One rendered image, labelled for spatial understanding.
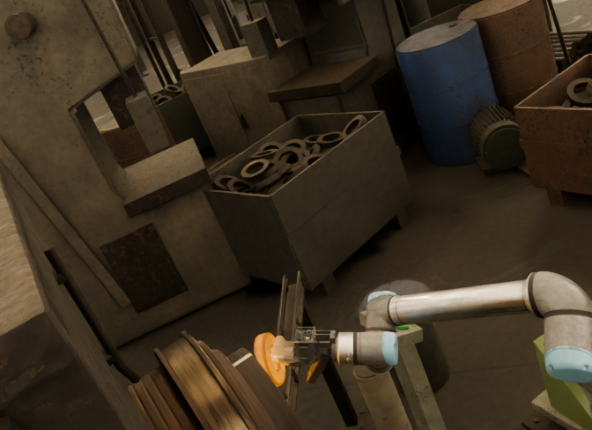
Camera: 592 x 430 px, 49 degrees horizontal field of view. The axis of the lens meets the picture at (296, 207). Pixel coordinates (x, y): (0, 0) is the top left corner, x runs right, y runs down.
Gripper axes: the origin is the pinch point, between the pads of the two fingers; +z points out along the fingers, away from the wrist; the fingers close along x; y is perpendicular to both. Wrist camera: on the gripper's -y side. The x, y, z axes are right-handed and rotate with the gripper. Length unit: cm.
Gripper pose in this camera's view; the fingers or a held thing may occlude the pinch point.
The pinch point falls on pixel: (268, 354)
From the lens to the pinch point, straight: 192.5
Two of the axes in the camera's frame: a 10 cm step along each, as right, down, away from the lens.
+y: -0.8, -8.9, -4.5
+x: -1.0, 4.5, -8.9
